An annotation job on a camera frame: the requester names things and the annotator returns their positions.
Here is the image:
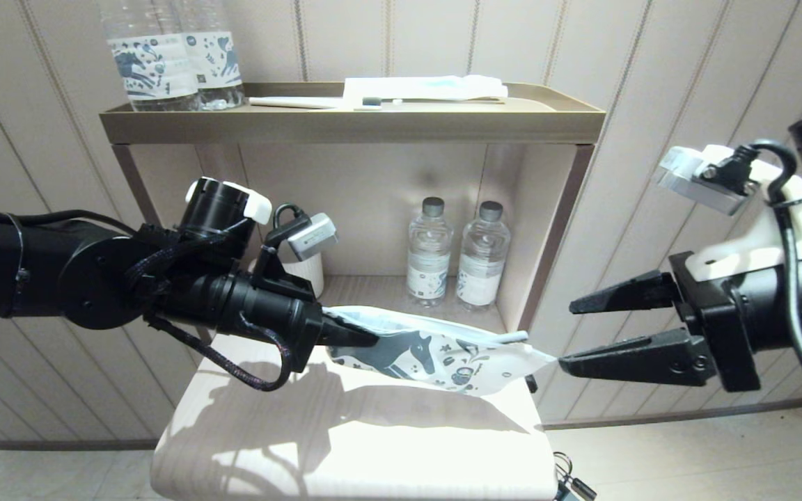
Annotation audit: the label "white blue horse pouch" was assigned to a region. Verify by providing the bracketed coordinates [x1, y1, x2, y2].
[322, 304, 556, 396]

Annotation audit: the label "small clear water bottle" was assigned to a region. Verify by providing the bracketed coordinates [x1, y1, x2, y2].
[455, 201, 511, 312]
[406, 197, 453, 308]

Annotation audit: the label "black key bundle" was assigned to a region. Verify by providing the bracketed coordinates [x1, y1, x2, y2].
[551, 452, 598, 501]

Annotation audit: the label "brown open shelf cabinet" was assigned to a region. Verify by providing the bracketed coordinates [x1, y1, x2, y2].
[99, 82, 606, 342]

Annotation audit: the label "white toothbrush black bristles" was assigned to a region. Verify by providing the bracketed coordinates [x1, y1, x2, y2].
[249, 96, 403, 111]

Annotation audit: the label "white blue packet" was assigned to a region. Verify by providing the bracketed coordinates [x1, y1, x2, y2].
[343, 74, 510, 102]

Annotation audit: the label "large clear water bottle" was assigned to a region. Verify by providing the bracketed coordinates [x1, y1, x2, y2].
[93, 0, 201, 112]
[175, 0, 246, 111]

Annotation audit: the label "black left camera bracket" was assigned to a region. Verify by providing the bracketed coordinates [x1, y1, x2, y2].
[251, 226, 318, 300]

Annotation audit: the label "white right camera bracket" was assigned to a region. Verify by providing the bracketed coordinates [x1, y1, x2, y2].
[685, 167, 802, 283]

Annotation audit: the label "smooth black right camera cable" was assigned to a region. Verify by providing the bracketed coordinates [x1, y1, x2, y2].
[697, 139, 802, 429]

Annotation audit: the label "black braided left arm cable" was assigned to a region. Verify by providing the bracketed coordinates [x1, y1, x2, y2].
[143, 313, 294, 392]
[126, 233, 235, 293]

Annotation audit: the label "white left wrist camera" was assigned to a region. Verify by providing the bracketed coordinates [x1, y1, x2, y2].
[287, 213, 339, 262]

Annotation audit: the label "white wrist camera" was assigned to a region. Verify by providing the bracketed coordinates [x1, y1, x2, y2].
[287, 213, 339, 262]
[654, 145, 767, 216]

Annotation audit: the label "short black left camera cable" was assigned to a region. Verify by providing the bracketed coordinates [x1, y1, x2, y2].
[273, 203, 304, 230]

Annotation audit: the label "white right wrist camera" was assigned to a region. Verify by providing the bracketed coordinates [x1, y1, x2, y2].
[654, 145, 767, 216]

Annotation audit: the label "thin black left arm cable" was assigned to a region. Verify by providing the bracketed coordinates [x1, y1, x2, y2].
[0, 198, 141, 237]

